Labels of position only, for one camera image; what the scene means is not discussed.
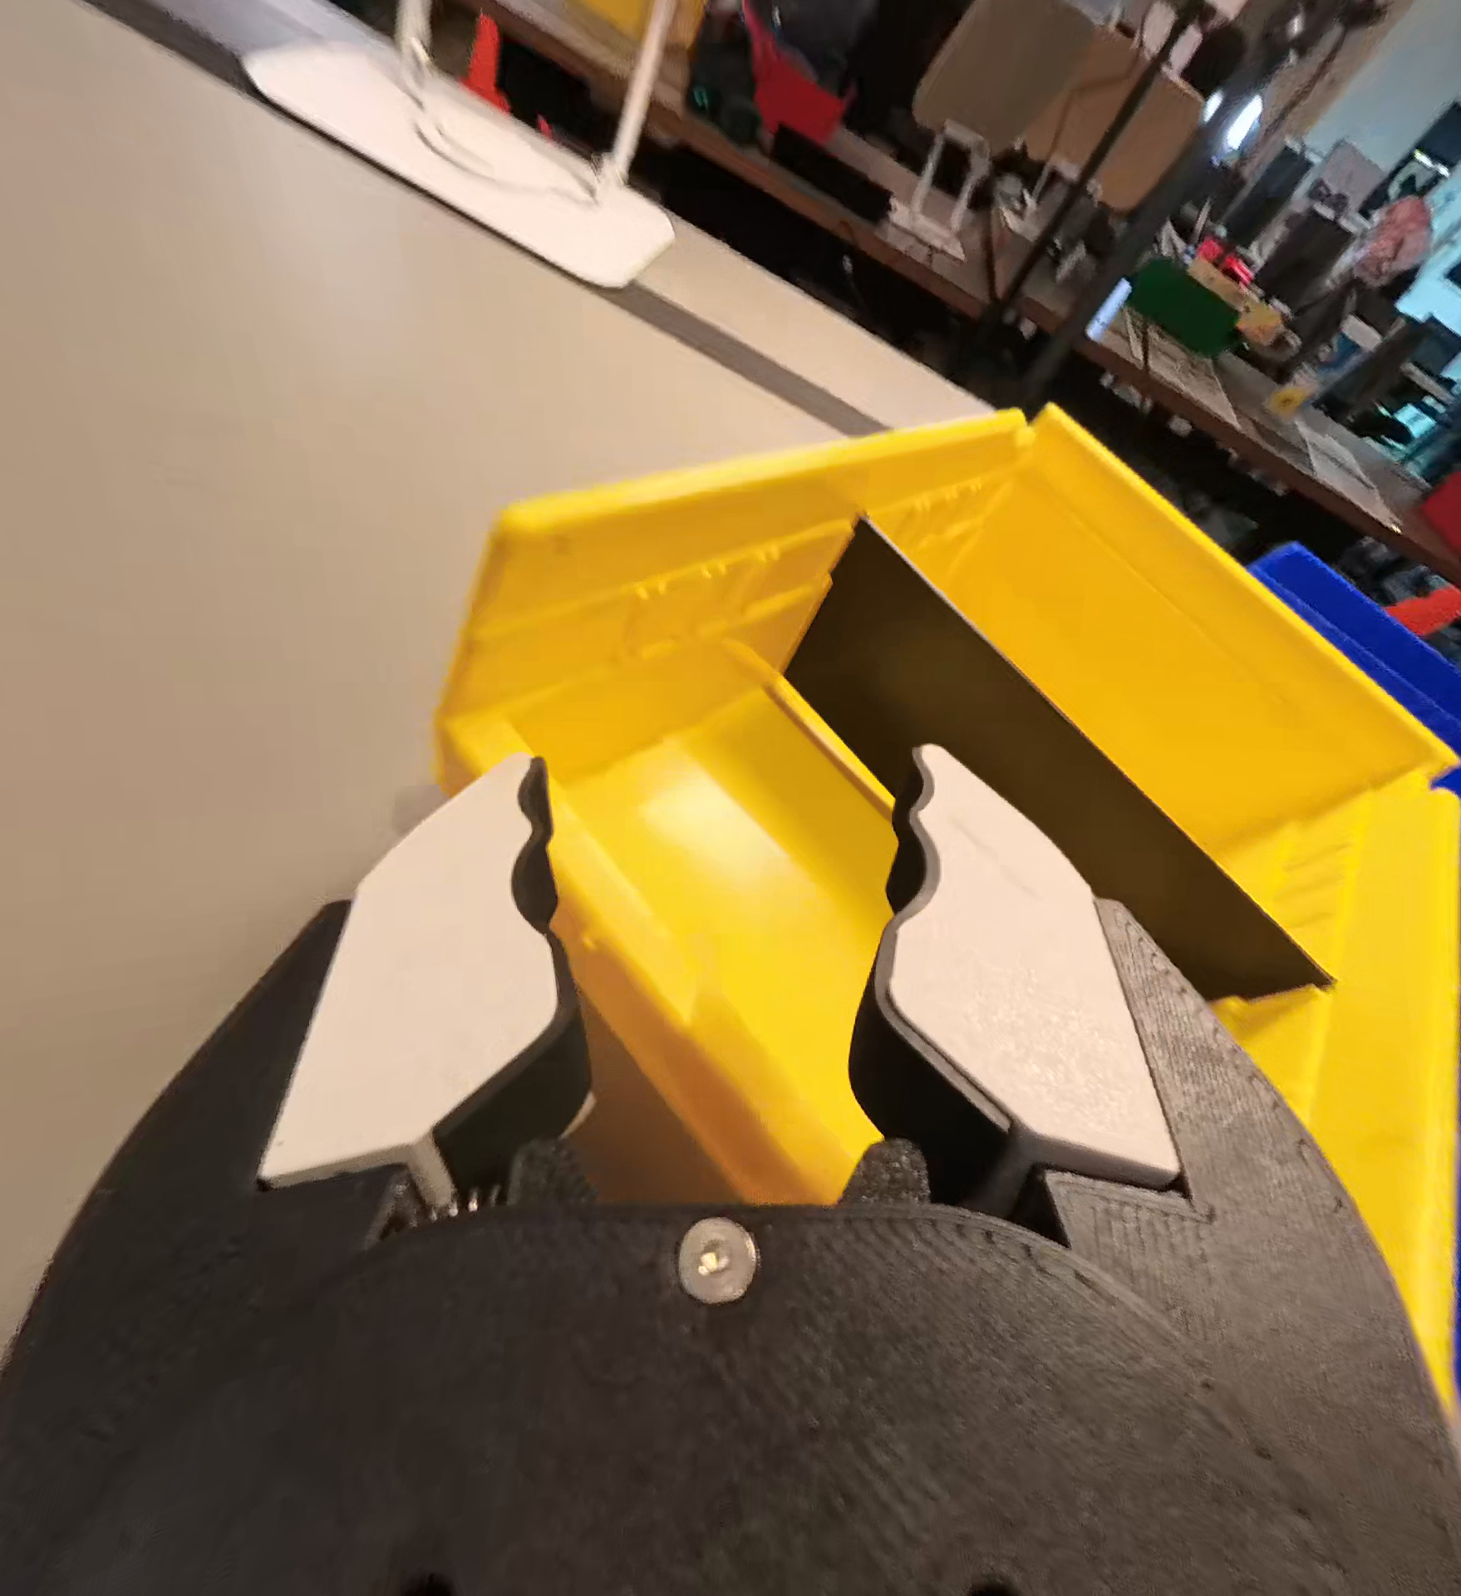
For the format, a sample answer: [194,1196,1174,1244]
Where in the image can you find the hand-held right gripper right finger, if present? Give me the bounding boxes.
[849,745,1185,1219]

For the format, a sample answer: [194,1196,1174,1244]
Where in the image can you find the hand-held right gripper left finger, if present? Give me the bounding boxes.
[259,757,599,1219]

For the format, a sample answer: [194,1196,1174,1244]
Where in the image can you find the yellow storage bin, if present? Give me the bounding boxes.
[437,405,1461,1404]

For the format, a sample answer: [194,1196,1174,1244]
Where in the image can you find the black bin divider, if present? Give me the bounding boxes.
[783,519,1335,1007]

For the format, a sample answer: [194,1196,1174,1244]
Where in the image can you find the green box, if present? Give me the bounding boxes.
[1123,259,1251,362]

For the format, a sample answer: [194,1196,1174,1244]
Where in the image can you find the white stand base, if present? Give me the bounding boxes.
[243,0,680,292]

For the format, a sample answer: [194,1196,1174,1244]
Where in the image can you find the red plastic crate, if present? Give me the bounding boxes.
[736,0,863,146]

